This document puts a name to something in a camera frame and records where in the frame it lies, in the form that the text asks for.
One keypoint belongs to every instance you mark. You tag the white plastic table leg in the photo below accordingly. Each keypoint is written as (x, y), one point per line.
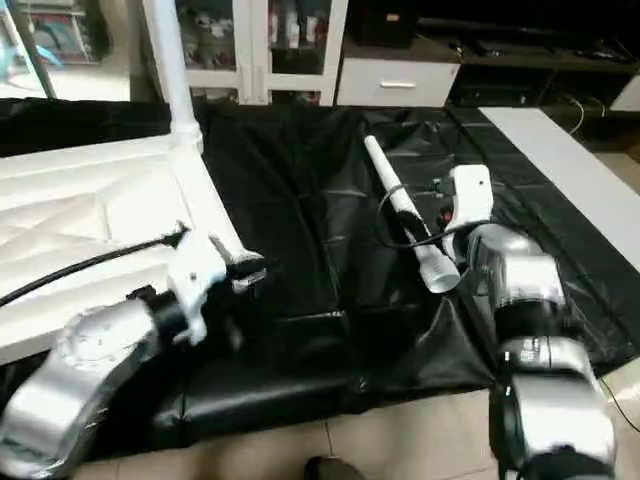
(405, 210)
(170, 70)

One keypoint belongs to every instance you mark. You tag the white plastic table top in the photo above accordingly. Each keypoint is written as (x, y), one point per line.
(60, 200)

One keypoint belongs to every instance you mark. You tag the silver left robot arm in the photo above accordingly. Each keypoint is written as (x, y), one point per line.
(80, 380)

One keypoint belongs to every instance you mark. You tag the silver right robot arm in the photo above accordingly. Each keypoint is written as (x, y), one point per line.
(530, 300)

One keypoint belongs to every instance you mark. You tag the white flat board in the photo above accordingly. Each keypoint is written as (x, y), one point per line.
(570, 170)

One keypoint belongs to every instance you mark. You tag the white drawer unit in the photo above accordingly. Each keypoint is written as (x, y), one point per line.
(400, 85)

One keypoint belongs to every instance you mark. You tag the black work mat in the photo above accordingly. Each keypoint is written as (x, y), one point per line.
(300, 250)

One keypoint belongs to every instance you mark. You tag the white glass door cabinet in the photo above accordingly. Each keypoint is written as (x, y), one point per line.
(255, 50)

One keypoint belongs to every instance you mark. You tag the colourful toy box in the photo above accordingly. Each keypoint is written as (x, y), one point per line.
(70, 35)

